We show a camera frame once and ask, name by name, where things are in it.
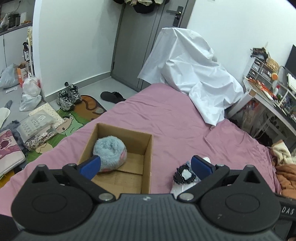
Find fluffy grey blue plush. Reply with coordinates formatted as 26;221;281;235
93;136;127;172

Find black lace pouch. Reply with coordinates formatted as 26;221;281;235
173;162;196;184

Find pink bed sheet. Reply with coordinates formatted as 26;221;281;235
1;84;281;216

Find brown cardboard box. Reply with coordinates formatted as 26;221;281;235
78;123;153;197

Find cartoon floor mat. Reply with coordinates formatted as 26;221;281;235
1;95;106;187

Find clear packaged bedding stack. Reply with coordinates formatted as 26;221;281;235
16;103;65;151

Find grey sneaker left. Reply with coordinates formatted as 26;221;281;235
56;90;74;111

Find grey sneaker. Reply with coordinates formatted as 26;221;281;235
56;90;74;111
65;82;82;104

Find black slipper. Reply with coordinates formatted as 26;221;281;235
100;91;125;104

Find pink cartoon cushion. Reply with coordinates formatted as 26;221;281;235
0;130;25;176

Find cream blanket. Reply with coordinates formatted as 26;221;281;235
271;140;295;165

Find grey sneaker right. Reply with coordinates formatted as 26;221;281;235
65;82;82;104

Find white plastic bag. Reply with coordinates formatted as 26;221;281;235
19;73;42;111

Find white desk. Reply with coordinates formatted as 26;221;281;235
226;77;295;136

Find white sheet cover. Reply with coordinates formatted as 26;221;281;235
138;28;244;126

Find small drawer organizer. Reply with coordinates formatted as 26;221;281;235
243;57;273;86

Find orange white cardboard box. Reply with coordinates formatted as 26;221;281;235
16;63;28;87

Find grey plastic bag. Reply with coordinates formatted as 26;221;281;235
0;64;19;89

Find black monitor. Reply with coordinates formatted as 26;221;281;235
285;45;296;76

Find white cabinet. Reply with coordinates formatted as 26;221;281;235
0;23;32;71

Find grey door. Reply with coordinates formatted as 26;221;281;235
111;0;195;91

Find black hanging clothes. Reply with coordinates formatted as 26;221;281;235
113;0;169;14

